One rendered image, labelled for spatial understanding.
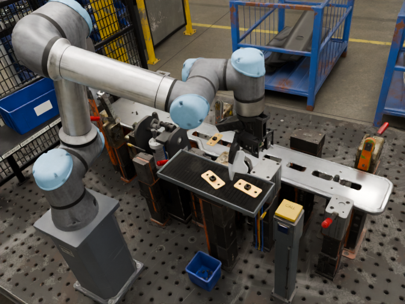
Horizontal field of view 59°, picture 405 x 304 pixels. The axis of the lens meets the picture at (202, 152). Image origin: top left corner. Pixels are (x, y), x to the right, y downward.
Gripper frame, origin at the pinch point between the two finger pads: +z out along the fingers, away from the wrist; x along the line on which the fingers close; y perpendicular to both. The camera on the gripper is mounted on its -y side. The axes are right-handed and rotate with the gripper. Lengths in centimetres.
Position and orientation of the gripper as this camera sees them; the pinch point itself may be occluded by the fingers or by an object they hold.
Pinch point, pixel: (245, 164)
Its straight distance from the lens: 106.3
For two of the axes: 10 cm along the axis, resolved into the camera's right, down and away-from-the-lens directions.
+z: 1.1, 7.6, 6.4
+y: 7.3, 3.7, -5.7
